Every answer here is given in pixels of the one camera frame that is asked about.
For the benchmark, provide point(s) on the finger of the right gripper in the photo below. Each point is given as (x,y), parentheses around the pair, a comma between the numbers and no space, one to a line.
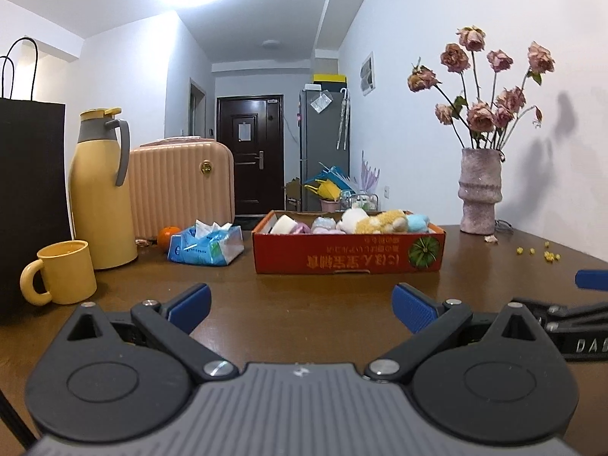
(592,279)
(592,317)

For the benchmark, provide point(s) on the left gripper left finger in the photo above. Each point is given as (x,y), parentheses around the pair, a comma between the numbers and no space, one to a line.
(167,328)

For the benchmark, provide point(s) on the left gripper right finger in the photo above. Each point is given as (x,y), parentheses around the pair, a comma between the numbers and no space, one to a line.
(432,325)

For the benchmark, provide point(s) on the light blue plush toy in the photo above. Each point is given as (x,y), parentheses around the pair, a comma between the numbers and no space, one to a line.
(417,223)

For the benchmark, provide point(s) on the yellow white sheep plush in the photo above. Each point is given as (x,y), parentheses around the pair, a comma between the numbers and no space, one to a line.
(356,221)

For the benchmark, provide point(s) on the lilac towel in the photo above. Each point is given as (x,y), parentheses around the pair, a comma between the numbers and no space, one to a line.
(326,226)

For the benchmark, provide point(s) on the white round sponge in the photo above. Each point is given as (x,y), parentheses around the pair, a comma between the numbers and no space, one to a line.
(284,225)

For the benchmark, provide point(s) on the pink satin pouch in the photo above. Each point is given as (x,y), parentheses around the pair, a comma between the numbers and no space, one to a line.
(301,229)

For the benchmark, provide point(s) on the yellow crumbs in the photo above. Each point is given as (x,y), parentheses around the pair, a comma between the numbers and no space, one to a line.
(548,255)

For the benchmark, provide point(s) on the blue tissue packet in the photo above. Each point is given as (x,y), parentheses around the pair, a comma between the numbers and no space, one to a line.
(206,245)

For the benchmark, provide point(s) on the orange fruit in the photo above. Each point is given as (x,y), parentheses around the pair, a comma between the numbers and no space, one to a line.
(165,235)

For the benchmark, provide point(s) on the black glasses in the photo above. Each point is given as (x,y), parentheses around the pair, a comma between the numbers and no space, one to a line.
(503,226)

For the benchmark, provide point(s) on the yellow mug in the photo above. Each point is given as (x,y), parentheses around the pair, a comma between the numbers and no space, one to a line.
(63,274)

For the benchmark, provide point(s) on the yellow thermos jug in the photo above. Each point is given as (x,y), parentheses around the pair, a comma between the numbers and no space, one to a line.
(99,191)

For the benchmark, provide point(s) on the red orange cardboard box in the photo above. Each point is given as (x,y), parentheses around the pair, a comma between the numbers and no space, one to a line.
(339,254)

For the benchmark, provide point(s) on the pink ribbed suitcase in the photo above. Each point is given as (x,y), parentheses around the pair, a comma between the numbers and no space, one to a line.
(179,180)

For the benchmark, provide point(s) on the pink textured vase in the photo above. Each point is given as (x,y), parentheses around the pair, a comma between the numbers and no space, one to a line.
(480,189)

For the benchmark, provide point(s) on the purple feather decoration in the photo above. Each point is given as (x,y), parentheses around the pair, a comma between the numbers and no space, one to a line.
(369,176)

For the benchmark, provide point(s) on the blue yellow bag pile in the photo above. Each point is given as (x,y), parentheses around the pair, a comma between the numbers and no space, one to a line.
(330,184)

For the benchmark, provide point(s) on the black paper bag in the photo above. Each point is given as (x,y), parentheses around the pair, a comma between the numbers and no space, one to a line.
(34,209)

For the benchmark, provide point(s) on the small cardboard box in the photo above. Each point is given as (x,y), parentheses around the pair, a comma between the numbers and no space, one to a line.
(293,195)

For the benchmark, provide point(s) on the dried pink roses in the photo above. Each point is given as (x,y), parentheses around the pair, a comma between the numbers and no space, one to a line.
(489,114)

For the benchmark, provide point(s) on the grey refrigerator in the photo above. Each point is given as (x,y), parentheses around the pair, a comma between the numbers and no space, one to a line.
(323,142)

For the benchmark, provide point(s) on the dark brown door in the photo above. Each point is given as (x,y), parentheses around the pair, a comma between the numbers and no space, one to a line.
(252,128)

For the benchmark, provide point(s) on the yellow box on fridge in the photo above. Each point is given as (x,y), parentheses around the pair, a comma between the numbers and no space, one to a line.
(334,78)

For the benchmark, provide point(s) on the metal wire cart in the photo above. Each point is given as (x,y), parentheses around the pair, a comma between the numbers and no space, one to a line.
(366,201)

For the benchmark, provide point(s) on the wall picture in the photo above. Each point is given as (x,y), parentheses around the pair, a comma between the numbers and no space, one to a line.
(367,75)

